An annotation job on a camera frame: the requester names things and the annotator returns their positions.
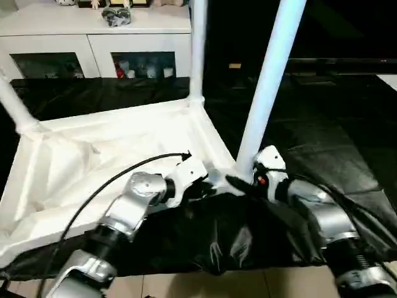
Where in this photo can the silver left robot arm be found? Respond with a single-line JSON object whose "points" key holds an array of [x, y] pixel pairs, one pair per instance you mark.
{"points": [[118, 217]]}

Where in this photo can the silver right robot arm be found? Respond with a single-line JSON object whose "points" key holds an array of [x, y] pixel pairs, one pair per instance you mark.
{"points": [[335, 230]]}

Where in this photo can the black work mat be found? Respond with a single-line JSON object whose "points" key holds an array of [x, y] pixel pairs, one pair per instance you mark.
{"points": [[335, 143]]}

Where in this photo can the small yellow tag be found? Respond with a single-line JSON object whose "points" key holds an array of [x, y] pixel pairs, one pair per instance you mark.
{"points": [[234, 65]]}

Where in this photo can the white plastic table top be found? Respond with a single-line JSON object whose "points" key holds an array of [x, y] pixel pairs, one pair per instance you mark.
{"points": [[80, 155]]}

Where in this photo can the white cabinet with glass doors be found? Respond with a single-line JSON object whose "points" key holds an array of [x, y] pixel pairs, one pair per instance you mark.
{"points": [[93, 37]]}

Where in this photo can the shiny ornament on cabinet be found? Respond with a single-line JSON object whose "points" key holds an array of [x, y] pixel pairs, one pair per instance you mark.
{"points": [[116, 17]]}

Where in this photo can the small gold framed picture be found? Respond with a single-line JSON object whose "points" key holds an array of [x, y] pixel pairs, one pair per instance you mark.
{"points": [[117, 2]]}

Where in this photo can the small white figurine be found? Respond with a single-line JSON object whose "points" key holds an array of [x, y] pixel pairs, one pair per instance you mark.
{"points": [[95, 4]]}

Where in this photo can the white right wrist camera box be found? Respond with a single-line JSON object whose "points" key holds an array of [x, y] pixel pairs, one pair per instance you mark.
{"points": [[273, 167]]}

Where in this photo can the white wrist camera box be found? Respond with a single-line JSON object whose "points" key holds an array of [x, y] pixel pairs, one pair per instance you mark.
{"points": [[273, 167], [186, 177]]}

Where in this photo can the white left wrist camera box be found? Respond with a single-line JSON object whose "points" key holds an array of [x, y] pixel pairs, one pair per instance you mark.
{"points": [[186, 177]]}

